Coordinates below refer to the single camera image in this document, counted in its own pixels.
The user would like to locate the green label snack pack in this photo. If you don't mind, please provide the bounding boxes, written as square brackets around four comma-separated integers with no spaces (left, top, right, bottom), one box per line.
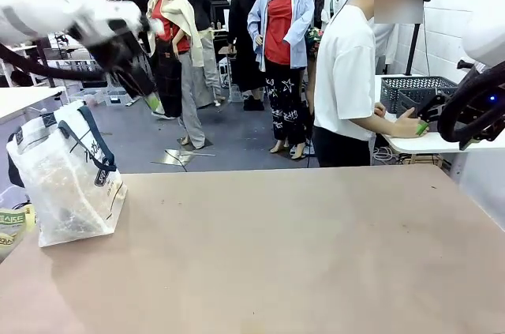
[0,205,38,235]

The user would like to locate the person's right hand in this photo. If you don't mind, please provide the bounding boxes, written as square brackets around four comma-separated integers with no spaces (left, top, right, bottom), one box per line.
[394,107,426,139]

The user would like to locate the mannequin with blue shirt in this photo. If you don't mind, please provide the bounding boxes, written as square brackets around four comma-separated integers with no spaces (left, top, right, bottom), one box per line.
[247,0,317,160]

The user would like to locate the white side table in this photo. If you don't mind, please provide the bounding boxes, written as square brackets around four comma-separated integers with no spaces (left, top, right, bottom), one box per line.
[373,74,475,156]

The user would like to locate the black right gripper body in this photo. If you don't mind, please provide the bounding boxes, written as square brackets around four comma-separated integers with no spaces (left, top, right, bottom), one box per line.
[417,90,459,122]

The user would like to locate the mannequin with white garment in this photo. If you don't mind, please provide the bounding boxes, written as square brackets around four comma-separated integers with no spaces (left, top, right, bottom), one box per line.
[372,21,400,67]

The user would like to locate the small mannequin white blouse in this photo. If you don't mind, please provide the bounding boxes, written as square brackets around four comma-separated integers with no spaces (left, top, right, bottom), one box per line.
[320,0,349,32]

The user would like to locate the person in white t-shirt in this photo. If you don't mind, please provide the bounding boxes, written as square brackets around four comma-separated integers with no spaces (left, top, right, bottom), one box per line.
[312,0,425,170]

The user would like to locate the mannequin with cream jacket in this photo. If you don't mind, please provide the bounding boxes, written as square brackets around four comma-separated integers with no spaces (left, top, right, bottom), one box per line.
[144,0,207,150]

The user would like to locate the black tripod stand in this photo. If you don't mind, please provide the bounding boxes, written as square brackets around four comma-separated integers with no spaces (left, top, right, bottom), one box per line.
[405,0,432,77]

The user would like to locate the person's right forearm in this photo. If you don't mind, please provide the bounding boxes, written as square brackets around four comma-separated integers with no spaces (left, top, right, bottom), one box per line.
[352,110,404,138]

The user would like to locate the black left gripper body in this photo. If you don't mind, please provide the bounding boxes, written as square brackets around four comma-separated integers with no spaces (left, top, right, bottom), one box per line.
[84,28,154,83]

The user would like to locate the translucent shopping bag navy handles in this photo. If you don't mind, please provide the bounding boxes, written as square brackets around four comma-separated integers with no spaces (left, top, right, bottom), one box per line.
[6,99,129,249]

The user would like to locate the person in black hoodie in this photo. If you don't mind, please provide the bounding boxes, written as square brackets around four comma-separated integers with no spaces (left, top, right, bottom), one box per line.
[227,0,267,112]

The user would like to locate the beige snack pack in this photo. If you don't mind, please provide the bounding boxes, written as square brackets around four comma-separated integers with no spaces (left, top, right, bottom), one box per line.
[0,231,21,261]

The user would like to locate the black left arm cable sleeve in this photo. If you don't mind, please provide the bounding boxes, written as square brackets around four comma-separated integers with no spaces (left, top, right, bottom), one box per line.
[0,42,111,83]

